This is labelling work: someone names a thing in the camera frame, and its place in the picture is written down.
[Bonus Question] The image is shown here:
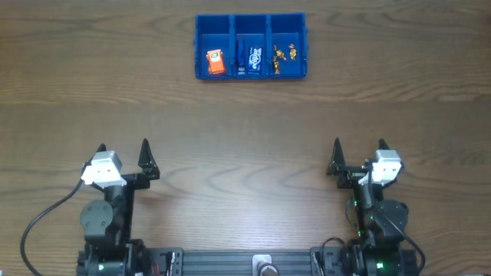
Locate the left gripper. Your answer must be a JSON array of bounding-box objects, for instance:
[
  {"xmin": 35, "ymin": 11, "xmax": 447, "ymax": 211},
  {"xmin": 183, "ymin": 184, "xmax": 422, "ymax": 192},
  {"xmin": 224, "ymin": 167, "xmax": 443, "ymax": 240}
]
[{"xmin": 95, "ymin": 138, "xmax": 161, "ymax": 192}]

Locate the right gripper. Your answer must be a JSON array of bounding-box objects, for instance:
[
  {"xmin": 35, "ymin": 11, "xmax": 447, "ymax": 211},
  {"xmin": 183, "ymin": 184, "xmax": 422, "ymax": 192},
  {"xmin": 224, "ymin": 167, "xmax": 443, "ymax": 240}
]
[{"xmin": 327, "ymin": 136, "xmax": 392, "ymax": 189}]

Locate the orange candy box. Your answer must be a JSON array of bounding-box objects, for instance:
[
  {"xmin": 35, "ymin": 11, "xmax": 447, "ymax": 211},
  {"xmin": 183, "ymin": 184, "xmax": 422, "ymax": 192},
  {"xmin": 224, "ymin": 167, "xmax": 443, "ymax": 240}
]
[{"xmin": 206, "ymin": 48, "xmax": 227, "ymax": 76}]

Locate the blue candy pack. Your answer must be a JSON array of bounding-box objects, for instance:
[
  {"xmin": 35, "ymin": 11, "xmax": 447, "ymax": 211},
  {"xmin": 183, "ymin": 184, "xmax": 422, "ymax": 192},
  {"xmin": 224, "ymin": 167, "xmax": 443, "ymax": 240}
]
[
  {"xmin": 246, "ymin": 46, "xmax": 264, "ymax": 75},
  {"xmin": 235, "ymin": 39, "xmax": 247, "ymax": 76}
]

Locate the blue tray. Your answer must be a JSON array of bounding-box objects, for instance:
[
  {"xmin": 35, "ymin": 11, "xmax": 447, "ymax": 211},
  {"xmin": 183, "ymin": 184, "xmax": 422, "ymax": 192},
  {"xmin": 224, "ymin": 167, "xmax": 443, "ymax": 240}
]
[{"xmin": 194, "ymin": 12, "xmax": 309, "ymax": 81}]

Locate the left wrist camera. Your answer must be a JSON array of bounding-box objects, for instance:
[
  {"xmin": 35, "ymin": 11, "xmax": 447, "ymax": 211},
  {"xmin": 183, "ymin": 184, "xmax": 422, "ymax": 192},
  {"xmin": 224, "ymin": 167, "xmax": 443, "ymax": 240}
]
[{"xmin": 80, "ymin": 149, "xmax": 128, "ymax": 189}]

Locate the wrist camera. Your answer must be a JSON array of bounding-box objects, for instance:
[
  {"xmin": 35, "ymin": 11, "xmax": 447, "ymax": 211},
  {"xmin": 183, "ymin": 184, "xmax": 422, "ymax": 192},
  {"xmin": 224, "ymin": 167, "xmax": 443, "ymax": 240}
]
[
  {"xmin": 80, "ymin": 149, "xmax": 128, "ymax": 189},
  {"xmin": 365, "ymin": 149, "xmax": 404, "ymax": 187}
]

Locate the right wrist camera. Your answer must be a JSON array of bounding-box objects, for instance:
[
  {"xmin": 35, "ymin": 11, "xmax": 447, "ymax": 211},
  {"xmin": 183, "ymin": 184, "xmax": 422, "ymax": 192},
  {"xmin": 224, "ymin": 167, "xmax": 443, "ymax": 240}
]
[{"xmin": 365, "ymin": 149, "xmax": 404, "ymax": 187}]

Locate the black cable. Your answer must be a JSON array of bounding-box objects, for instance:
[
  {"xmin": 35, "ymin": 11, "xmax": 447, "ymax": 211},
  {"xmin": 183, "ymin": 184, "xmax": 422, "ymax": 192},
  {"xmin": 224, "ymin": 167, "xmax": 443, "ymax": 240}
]
[
  {"xmin": 19, "ymin": 178, "xmax": 85, "ymax": 276},
  {"xmin": 377, "ymin": 210, "xmax": 427, "ymax": 275}
]

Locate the mounting rail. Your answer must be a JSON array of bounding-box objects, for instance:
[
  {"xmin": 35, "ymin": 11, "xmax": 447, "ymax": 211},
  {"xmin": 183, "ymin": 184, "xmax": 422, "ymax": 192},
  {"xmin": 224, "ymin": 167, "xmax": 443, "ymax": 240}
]
[{"xmin": 76, "ymin": 237, "xmax": 421, "ymax": 276}]

